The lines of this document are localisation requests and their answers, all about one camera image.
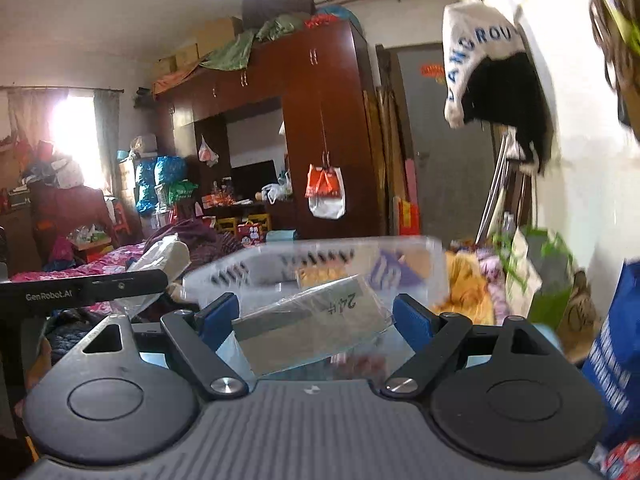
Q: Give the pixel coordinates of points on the green and white tote bag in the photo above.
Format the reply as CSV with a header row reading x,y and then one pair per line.
x,y
539,270

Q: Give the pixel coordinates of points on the black television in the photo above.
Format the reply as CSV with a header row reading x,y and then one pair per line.
x,y
249,179

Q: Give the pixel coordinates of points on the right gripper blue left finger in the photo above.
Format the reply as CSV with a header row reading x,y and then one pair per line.
x,y
214,323

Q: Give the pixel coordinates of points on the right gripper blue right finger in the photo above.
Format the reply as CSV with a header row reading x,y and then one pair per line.
x,y
416,324

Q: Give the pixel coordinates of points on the red and white plastic bag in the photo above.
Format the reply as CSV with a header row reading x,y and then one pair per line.
x,y
325,192

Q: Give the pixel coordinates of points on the pile of dark clothes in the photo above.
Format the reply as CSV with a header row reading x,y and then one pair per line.
x,y
205,244

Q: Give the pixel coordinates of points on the metal crutches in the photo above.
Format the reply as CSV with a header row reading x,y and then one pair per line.
x,y
508,152

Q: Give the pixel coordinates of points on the dark red wooden wardrobe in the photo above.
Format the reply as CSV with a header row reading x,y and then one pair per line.
x,y
321,79

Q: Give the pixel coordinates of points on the white hoodie with blue letters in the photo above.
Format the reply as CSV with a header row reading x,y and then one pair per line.
x,y
471,32

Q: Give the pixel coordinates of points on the green cloth on wardrobe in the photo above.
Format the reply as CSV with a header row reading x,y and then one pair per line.
x,y
225,44

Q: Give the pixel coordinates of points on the grey metal door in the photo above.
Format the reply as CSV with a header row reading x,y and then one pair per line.
x,y
454,167

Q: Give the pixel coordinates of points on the purple lid brown box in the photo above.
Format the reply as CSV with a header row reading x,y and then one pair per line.
x,y
395,270

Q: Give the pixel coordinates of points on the yellow floral blanket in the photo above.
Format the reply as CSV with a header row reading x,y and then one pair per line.
x,y
473,289

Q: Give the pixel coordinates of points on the clear bag marked 24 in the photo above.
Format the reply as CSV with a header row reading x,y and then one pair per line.
x,y
319,322

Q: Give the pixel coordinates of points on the blue shopping bag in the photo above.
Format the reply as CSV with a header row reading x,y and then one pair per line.
x,y
613,362

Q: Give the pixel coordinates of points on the white plastic laundry basket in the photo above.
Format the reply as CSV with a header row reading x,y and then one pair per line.
x,y
267,273

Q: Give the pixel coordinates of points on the window curtains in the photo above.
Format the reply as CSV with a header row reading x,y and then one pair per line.
x,y
65,137

